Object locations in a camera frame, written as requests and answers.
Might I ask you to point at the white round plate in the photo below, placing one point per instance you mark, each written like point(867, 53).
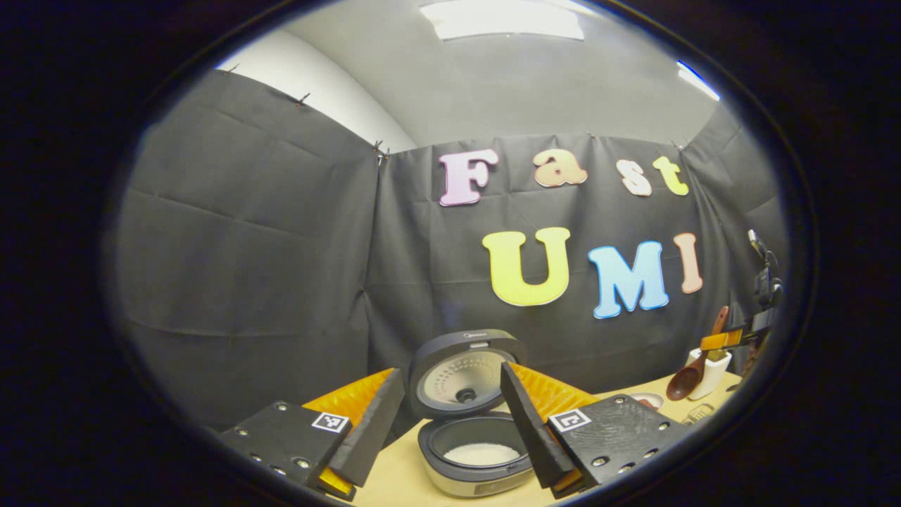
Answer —
point(658, 398)

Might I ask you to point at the white rice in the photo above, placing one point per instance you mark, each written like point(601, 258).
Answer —
point(482, 454)

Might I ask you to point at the brown wooden spoon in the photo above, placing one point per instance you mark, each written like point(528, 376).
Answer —
point(681, 386)

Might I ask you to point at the white utensil holder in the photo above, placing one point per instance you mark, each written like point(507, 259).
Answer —
point(714, 380)

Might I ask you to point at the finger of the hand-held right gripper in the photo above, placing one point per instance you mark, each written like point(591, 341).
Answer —
point(725, 340)

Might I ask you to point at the large ceiling light panel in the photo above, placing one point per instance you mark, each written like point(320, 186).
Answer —
point(503, 21)

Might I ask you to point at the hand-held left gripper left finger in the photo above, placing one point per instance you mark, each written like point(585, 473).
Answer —
point(373, 429)

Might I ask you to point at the black rice cooker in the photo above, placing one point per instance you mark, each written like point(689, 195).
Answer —
point(468, 377)

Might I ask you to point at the black backdrop cloth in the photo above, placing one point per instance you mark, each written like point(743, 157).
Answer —
point(281, 246)

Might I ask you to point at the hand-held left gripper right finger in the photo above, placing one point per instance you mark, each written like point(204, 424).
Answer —
point(528, 429)

